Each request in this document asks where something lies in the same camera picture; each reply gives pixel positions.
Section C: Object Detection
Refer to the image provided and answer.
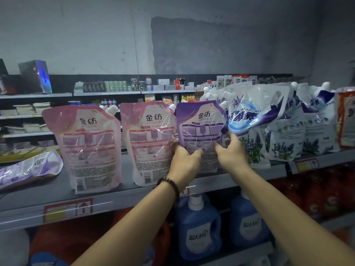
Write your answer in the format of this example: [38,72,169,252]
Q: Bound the person's left hand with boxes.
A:
[165,142,204,191]

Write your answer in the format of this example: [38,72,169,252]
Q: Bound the row of red detergent bottles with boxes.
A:
[274,163,355,247]

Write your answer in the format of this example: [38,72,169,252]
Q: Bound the white lavender detergent pouches group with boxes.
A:
[200,80,340,170]

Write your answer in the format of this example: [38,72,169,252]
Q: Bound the dark beaded bracelet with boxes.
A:
[156,175,181,205]

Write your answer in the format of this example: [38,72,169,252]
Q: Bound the row of small toiletry boxes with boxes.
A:
[74,75,259,93]

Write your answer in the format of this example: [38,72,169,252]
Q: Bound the large red detergent bottle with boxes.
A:
[30,210,125,266]

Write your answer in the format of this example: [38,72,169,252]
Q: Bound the pink softener pouch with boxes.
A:
[119,101,179,186]
[43,104,124,194]

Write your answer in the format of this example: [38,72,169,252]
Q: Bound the stacks of folded white packs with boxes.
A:
[0,101,56,156]

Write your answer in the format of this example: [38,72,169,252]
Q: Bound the dark background shelf unit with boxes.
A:
[0,74,295,158]

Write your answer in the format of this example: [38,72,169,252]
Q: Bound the row of boxed goods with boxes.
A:
[0,59,54,96]

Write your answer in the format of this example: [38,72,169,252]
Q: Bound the person's left forearm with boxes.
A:
[72,183,178,266]

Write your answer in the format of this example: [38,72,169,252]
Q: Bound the person's right hand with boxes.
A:
[214,132,253,185]

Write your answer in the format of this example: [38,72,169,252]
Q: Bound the person's right forearm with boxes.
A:
[233,168,355,266]

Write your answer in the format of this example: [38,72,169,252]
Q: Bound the grey metal shelf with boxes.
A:
[0,138,355,266]

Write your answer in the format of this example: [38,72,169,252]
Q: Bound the row of small bottles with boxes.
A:
[67,94,203,106]

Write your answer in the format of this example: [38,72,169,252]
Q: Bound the red-framed price tag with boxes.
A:
[43,198,94,223]
[295,157,321,174]

